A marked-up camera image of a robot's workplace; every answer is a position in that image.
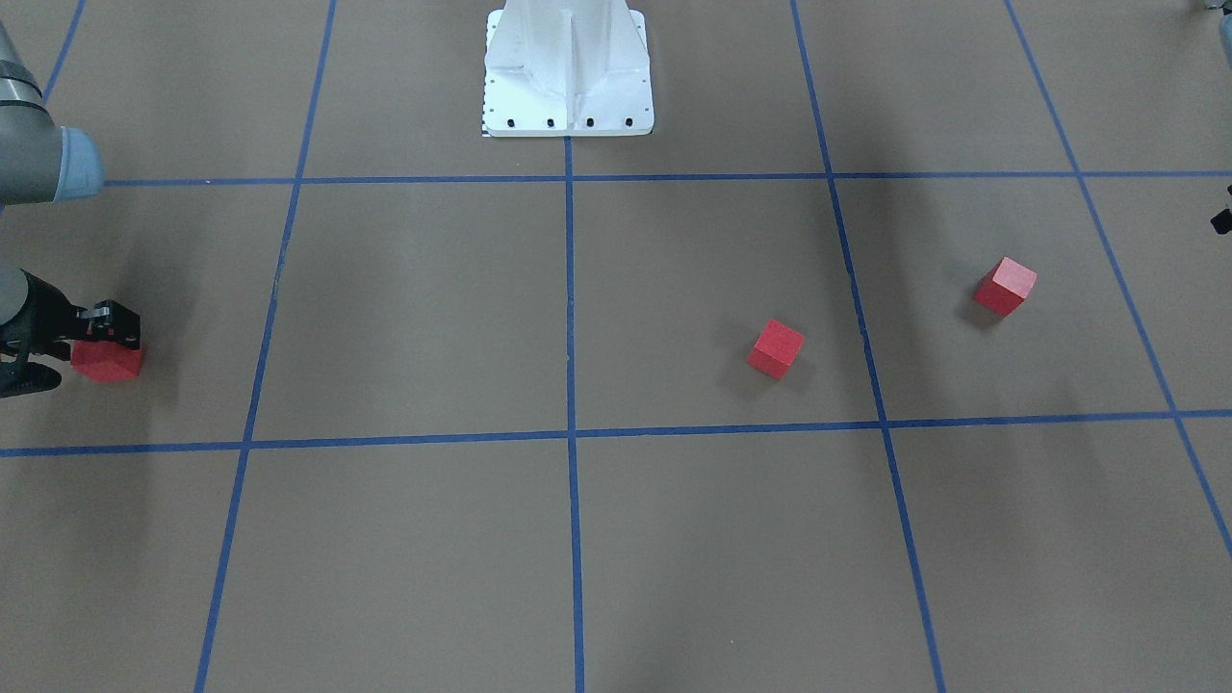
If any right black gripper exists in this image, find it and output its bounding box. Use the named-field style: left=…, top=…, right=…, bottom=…
left=1, top=270, right=142, bottom=398

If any red block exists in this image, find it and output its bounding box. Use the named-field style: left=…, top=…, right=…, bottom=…
left=972, top=256, right=1039, bottom=319
left=745, top=321, right=806, bottom=380

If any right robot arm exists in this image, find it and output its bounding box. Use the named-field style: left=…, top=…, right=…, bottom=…
left=1, top=28, right=144, bottom=398

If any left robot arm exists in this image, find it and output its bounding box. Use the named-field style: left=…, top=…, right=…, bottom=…
left=1193, top=1, right=1231, bottom=236

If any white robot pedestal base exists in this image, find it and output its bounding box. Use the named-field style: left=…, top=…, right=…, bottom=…
left=480, top=1, right=655, bottom=138

